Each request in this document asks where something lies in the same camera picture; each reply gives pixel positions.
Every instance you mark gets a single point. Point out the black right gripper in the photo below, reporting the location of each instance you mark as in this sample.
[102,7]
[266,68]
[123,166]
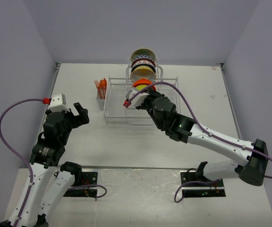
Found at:
[153,94]

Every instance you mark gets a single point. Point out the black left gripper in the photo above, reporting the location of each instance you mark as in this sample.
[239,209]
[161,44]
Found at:
[81,118]

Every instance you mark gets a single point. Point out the lime green bowl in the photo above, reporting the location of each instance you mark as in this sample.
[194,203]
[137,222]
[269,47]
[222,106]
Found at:
[140,87]

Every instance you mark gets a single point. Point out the orange bowl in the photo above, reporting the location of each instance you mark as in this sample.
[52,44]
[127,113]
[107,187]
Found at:
[142,81]

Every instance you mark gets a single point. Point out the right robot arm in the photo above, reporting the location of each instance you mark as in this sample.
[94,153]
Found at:
[247,160]

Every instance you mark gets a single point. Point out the white cutlery caddy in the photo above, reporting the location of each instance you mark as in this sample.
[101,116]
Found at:
[100,102]

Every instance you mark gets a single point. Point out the orange plastic fork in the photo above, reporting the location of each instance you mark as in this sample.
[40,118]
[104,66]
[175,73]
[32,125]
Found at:
[97,84]

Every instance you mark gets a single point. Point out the orange plastic spoon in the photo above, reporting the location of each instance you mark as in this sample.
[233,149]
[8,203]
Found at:
[101,84]

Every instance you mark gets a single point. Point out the yellow patterned bowl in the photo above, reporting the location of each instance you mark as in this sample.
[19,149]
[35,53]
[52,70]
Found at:
[143,72]

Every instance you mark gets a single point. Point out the orange plastic knife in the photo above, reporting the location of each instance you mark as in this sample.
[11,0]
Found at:
[104,87]

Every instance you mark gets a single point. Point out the red rimmed patterned bowl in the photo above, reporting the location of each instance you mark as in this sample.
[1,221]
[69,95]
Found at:
[143,62]

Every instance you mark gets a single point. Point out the blue zigzag patterned bowl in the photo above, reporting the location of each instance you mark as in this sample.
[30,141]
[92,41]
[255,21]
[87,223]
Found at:
[142,53]

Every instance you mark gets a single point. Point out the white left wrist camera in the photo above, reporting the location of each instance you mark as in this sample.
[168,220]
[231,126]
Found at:
[58,103]

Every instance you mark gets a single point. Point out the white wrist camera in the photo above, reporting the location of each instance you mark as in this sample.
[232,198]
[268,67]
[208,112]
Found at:
[134,97]
[58,103]

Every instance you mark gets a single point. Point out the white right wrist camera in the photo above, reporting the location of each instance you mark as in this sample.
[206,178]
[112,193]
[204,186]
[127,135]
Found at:
[134,97]

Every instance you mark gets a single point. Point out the white wire dish rack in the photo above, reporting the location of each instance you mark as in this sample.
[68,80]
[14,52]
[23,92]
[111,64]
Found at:
[117,115]

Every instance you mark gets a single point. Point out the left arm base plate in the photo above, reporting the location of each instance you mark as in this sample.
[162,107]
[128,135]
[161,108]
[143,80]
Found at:
[84,192]

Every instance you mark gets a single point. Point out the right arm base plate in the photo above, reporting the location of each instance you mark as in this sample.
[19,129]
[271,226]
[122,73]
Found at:
[200,190]

